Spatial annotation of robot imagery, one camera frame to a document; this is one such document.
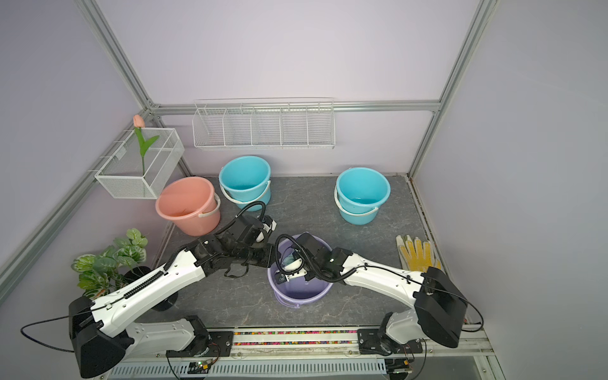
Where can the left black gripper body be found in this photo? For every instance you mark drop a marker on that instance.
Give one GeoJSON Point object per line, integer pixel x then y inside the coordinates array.
{"type": "Point", "coordinates": [256, 254]}

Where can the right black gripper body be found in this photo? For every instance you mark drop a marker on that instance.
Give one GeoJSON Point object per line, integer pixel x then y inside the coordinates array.
{"type": "Point", "coordinates": [309, 273]}

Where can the purple plastic bucket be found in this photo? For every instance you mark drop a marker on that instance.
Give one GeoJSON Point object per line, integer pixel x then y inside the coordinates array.
{"type": "Point", "coordinates": [298, 292]}

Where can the teal plastic bucket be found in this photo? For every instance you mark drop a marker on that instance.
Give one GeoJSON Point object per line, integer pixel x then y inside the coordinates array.
{"type": "Point", "coordinates": [245, 180]}
{"type": "Point", "coordinates": [359, 193]}

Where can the light green microfiber cloth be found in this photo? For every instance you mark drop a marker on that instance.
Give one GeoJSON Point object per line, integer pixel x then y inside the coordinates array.
{"type": "Point", "coordinates": [288, 260]}

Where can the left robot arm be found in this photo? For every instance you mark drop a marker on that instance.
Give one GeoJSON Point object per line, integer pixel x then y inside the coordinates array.
{"type": "Point", "coordinates": [104, 331]}

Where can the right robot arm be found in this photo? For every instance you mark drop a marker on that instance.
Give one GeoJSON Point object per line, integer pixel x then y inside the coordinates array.
{"type": "Point", "coordinates": [435, 307]}

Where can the pink plastic bucket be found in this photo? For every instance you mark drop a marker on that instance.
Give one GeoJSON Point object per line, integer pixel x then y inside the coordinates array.
{"type": "Point", "coordinates": [191, 204]}

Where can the yellow white work gloves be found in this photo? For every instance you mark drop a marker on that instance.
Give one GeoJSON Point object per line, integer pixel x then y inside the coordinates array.
{"type": "Point", "coordinates": [416, 255]}

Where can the potted green leafy plant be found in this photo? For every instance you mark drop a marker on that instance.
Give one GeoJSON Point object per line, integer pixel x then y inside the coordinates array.
{"type": "Point", "coordinates": [117, 266]}

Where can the artificial pink tulip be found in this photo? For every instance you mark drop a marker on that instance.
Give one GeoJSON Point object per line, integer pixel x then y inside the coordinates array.
{"type": "Point", "coordinates": [144, 143]}

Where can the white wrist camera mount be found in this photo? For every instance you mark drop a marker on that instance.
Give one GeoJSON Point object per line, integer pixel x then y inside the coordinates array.
{"type": "Point", "coordinates": [290, 272]}

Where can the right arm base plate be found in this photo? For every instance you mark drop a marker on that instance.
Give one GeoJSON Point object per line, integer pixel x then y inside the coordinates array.
{"type": "Point", "coordinates": [372, 342]}

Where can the rail with coloured beads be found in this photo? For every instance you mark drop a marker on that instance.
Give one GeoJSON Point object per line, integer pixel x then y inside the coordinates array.
{"type": "Point", "coordinates": [332, 342]}

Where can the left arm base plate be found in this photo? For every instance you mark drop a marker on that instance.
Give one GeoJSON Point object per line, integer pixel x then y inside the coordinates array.
{"type": "Point", "coordinates": [215, 344]}

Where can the white slotted cable duct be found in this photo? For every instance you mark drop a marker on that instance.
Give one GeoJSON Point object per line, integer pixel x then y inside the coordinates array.
{"type": "Point", "coordinates": [261, 369]}

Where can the long white wire shelf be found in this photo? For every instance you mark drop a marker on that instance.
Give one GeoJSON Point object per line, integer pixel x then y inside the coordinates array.
{"type": "Point", "coordinates": [264, 123]}

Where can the white wire basket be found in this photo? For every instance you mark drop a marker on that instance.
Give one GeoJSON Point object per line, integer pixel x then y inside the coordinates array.
{"type": "Point", "coordinates": [121, 174]}

